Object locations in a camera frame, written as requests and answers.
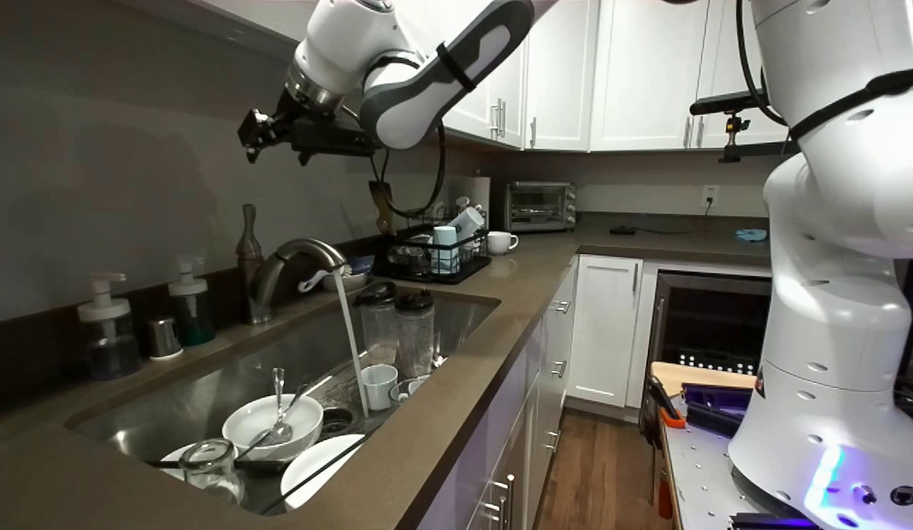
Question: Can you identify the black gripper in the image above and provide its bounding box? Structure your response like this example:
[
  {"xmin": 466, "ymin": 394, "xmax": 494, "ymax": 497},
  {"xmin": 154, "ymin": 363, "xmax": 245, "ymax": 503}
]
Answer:
[{"xmin": 238, "ymin": 90, "xmax": 373, "ymax": 166}]

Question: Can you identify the brushed steel faucet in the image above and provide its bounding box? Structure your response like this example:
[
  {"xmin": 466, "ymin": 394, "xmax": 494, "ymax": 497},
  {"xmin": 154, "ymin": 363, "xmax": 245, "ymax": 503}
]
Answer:
[{"xmin": 236, "ymin": 204, "xmax": 348, "ymax": 327}]

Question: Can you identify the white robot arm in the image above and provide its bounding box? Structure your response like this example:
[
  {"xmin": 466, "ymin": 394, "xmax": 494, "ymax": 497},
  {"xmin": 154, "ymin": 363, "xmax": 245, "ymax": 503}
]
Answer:
[{"xmin": 238, "ymin": 0, "xmax": 913, "ymax": 530}]

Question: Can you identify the wooden spatula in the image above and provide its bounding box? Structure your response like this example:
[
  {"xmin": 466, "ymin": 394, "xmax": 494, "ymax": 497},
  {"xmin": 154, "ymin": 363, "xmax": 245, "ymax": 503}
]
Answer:
[{"xmin": 367, "ymin": 179, "xmax": 394, "ymax": 236}]

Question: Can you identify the small metal cup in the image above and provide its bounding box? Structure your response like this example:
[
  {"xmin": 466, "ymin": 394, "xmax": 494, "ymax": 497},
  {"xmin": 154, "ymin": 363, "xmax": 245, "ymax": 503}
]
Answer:
[{"xmin": 151, "ymin": 317, "xmax": 182, "ymax": 363}]

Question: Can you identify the black dish drying rack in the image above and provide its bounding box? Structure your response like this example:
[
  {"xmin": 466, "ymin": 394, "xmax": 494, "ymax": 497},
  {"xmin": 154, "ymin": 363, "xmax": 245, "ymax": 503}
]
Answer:
[{"xmin": 372, "ymin": 223, "xmax": 492, "ymax": 286}]

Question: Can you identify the light blue cup in rack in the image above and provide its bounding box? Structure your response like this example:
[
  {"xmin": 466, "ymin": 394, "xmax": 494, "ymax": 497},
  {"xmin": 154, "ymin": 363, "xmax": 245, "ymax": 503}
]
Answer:
[{"xmin": 430, "ymin": 223, "xmax": 460, "ymax": 276}]

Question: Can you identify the stainless steel sink basin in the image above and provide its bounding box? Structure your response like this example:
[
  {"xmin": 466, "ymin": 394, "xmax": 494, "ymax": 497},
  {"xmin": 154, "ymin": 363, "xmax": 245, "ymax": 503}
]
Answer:
[{"xmin": 64, "ymin": 282, "xmax": 504, "ymax": 519}]

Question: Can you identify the clear soap dispenser white pump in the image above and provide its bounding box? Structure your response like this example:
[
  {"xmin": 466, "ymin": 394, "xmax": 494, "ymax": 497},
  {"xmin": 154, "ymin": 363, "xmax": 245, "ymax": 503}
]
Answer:
[{"xmin": 77, "ymin": 272, "xmax": 140, "ymax": 379}]

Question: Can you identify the white mug on counter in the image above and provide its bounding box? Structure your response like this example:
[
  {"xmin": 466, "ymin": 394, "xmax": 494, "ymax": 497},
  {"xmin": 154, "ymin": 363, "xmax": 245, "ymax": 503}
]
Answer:
[{"xmin": 485, "ymin": 230, "xmax": 517, "ymax": 255}]

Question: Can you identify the white mug in sink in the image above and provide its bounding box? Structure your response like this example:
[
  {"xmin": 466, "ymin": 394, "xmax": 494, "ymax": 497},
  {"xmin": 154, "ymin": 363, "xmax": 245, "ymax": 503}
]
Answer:
[{"xmin": 363, "ymin": 363, "xmax": 397, "ymax": 413}]

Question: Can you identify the silver toaster oven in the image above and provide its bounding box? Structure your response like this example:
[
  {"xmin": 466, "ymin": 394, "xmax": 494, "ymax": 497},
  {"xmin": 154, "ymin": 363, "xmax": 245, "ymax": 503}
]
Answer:
[{"xmin": 504, "ymin": 179, "xmax": 578, "ymax": 233}]

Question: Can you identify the white bowl in sink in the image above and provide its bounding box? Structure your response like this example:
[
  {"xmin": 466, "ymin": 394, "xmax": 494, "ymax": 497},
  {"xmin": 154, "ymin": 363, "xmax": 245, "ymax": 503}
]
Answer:
[{"xmin": 220, "ymin": 394, "xmax": 324, "ymax": 463}]

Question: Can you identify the metal spoon in bowl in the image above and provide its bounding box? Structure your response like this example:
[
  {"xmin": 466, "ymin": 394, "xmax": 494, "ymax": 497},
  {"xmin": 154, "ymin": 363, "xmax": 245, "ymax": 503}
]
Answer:
[{"xmin": 264, "ymin": 364, "xmax": 292, "ymax": 445}]

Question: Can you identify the glass jar in sink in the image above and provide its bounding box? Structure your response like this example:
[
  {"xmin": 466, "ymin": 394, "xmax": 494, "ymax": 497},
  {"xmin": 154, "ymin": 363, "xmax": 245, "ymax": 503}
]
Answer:
[{"xmin": 179, "ymin": 438, "xmax": 245, "ymax": 503}]

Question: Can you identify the white plate in sink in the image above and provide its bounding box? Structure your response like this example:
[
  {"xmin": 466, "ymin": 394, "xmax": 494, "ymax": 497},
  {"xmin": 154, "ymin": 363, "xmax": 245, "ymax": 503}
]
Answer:
[{"xmin": 280, "ymin": 432, "xmax": 366, "ymax": 509}]

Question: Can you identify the black dishwasher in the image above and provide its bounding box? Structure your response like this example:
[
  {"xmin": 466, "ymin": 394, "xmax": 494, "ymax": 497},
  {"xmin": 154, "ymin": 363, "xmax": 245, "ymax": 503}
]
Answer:
[{"xmin": 647, "ymin": 272, "xmax": 772, "ymax": 373}]

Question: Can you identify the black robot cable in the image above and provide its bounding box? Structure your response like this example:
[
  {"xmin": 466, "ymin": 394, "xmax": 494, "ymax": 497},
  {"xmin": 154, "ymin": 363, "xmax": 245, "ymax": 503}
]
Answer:
[{"xmin": 372, "ymin": 120, "xmax": 451, "ymax": 221}]

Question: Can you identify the black camera on stand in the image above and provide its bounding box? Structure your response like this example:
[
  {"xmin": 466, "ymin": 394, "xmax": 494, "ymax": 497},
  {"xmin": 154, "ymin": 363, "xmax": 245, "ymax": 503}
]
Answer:
[{"xmin": 690, "ymin": 90, "xmax": 760, "ymax": 161}]

